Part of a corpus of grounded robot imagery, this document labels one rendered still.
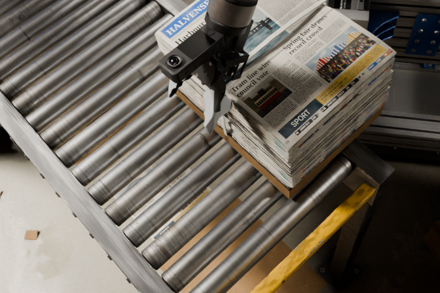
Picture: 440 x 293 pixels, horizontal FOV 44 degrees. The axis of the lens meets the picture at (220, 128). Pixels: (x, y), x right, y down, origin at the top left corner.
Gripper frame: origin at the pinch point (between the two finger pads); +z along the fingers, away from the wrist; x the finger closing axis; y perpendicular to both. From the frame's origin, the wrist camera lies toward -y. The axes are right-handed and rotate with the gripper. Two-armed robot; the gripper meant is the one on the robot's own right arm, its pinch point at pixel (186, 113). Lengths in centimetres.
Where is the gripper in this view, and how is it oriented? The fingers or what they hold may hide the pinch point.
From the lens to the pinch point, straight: 99.7
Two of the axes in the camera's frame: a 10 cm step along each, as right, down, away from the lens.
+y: 6.8, -2.8, 6.7
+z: -2.9, 7.4, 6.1
